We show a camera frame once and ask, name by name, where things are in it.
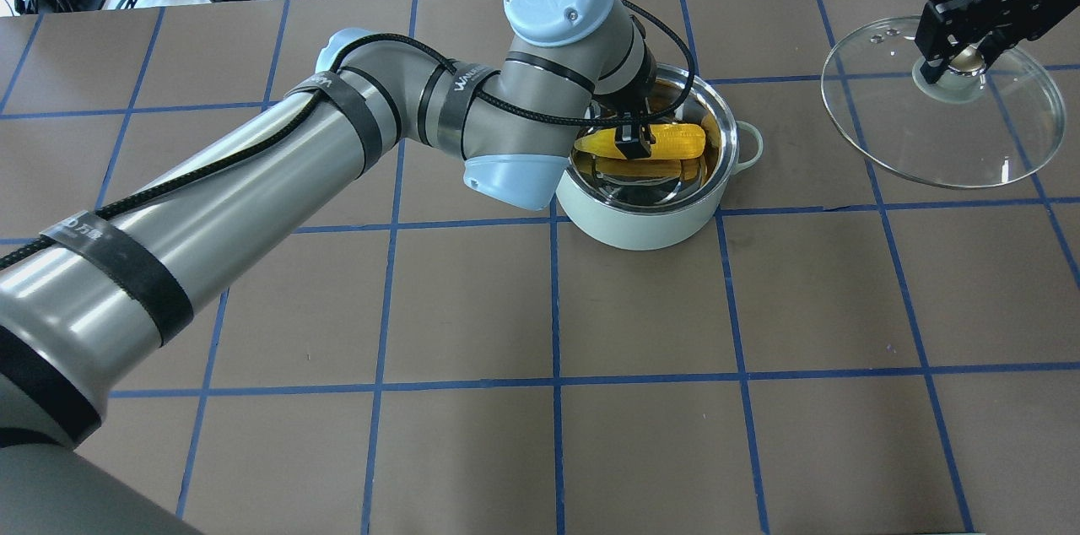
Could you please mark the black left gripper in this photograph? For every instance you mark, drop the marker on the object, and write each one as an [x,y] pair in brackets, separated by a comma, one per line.
[631,142]

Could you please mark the yellow corn cob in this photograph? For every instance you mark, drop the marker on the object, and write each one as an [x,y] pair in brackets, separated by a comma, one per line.
[670,141]

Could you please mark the glass pot lid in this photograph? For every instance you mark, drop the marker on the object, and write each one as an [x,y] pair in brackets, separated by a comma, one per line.
[978,126]

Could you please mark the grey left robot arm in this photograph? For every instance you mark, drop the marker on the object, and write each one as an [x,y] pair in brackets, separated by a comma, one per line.
[100,291]

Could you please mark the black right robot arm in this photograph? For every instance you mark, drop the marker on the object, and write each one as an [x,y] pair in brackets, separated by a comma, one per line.
[947,27]

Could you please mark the mint green cooking pot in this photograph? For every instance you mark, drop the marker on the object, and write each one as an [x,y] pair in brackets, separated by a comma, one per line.
[650,204]

